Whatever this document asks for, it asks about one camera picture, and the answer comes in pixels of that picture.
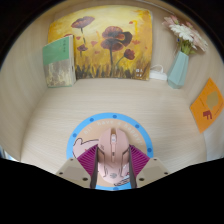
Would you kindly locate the green and beige book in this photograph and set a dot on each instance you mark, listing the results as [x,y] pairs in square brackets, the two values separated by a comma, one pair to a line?
[58,63]

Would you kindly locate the pink computer mouse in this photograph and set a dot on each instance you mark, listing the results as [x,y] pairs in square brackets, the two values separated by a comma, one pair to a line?
[113,153]

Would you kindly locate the orange booklet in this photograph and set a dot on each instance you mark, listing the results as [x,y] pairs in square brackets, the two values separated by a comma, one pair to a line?
[208,105]

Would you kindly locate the pink and white flower bouquet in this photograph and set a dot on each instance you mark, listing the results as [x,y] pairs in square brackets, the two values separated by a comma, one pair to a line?
[186,33]

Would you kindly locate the pale green faceted vase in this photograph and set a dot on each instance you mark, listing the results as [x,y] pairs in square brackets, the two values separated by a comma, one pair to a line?
[178,71]

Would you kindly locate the white power adapter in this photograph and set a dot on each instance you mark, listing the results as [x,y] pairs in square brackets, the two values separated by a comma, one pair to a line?
[157,75]

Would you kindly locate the round blue-rimmed cartoon mouse pad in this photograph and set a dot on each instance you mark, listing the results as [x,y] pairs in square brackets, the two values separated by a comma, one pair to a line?
[90,128]

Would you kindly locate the yellow painting with red poppies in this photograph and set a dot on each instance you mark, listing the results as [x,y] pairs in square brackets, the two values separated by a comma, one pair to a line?
[106,53]

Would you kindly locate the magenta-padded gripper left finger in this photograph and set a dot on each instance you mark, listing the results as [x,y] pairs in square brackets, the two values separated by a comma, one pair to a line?
[83,165]

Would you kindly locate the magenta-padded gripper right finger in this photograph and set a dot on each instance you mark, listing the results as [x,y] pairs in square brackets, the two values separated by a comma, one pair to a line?
[143,165]

